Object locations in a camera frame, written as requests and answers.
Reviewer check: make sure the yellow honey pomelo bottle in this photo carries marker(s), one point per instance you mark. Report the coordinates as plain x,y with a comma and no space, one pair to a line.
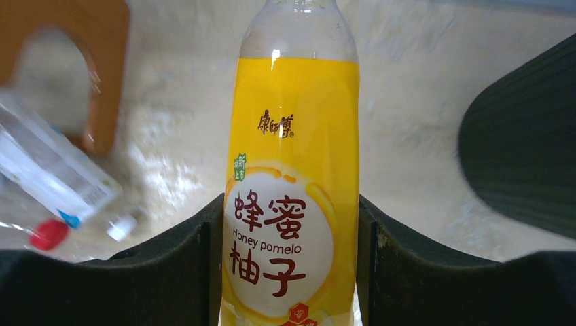
290,210

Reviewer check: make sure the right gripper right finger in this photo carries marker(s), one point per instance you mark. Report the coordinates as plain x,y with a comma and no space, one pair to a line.
406,278

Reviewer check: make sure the black ribbed waste bin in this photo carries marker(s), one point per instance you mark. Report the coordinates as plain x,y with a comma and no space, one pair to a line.
516,142

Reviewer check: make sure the red label bottle red cap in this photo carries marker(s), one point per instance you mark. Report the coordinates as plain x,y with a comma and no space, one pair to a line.
44,237

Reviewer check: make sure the white label clear bottle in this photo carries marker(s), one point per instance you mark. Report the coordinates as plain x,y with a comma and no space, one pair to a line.
44,176

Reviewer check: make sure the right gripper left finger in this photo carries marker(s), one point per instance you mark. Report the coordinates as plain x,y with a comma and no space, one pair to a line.
173,278

